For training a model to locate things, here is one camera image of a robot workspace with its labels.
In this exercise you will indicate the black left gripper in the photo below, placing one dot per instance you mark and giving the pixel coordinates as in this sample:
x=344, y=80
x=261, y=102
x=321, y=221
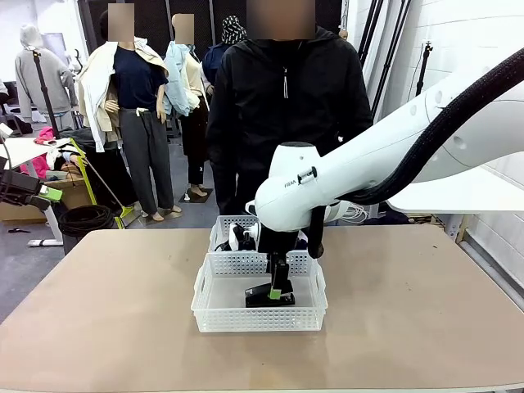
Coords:
x=18, y=187

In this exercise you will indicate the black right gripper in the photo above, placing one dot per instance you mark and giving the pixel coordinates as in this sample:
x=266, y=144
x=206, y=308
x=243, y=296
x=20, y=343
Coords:
x=276, y=243

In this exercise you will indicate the black stapler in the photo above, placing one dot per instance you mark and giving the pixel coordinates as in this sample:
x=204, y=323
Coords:
x=258, y=301

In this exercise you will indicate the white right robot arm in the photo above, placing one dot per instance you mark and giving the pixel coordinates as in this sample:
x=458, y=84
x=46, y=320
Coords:
x=368, y=163

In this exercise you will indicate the brown cardboard box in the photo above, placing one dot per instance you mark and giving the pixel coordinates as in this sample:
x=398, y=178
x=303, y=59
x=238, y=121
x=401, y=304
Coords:
x=73, y=194

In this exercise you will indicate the pink cloth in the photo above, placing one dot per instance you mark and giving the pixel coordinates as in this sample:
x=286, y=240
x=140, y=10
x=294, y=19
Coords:
x=41, y=163

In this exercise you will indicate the white table with metal legs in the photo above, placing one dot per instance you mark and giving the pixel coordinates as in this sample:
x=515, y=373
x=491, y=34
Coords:
x=24, y=151

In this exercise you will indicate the large white plastic basket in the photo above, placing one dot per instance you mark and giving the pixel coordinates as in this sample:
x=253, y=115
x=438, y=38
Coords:
x=221, y=294

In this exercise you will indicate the small white plastic basket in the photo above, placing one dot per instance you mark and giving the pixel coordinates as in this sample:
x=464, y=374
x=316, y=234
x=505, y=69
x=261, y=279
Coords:
x=223, y=231

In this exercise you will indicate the black light stand pole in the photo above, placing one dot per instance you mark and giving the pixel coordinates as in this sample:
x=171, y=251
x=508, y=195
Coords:
x=44, y=94

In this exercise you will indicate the mannequin in grey hoodie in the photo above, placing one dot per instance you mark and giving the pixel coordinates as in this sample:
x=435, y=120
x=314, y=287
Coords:
x=41, y=78

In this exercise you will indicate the mannequin with navy shirt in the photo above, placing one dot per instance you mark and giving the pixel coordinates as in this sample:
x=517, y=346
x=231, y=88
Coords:
x=137, y=82

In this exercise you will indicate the person in black jacket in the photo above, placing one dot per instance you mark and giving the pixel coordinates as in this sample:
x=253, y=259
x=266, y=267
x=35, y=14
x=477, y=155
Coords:
x=266, y=102

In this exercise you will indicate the mannequin with light blue jacket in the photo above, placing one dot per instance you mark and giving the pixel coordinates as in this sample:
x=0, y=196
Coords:
x=186, y=82

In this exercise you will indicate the mannequin with patterned hood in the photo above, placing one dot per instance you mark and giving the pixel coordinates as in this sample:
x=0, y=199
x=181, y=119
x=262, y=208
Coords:
x=223, y=49

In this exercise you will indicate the black leaning poles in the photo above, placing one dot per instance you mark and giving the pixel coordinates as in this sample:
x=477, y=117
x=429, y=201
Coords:
x=385, y=53

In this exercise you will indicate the black tripod stand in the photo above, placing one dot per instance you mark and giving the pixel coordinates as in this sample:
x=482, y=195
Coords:
x=421, y=69

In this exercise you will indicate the yellow-green frame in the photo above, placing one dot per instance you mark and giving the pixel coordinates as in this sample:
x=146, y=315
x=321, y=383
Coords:
x=88, y=180

